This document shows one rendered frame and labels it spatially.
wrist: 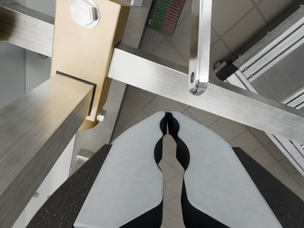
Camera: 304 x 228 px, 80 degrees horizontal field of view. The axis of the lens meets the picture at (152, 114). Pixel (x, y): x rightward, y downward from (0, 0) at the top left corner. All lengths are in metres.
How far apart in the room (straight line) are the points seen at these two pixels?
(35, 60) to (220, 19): 0.85
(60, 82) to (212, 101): 0.15
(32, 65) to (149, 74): 0.37
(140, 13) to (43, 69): 0.28
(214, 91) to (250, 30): 0.95
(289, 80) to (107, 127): 0.86
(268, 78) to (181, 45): 0.45
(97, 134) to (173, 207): 1.53
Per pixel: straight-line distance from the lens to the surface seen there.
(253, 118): 0.23
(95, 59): 0.18
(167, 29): 0.33
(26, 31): 0.21
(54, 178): 0.73
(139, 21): 0.33
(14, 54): 0.49
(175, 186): 1.66
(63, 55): 0.19
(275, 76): 1.01
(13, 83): 0.51
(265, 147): 1.53
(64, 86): 0.17
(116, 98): 0.37
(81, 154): 0.46
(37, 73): 0.52
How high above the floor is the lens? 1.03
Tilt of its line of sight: 60 degrees down
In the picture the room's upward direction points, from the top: 175 degrees counter-clockwise
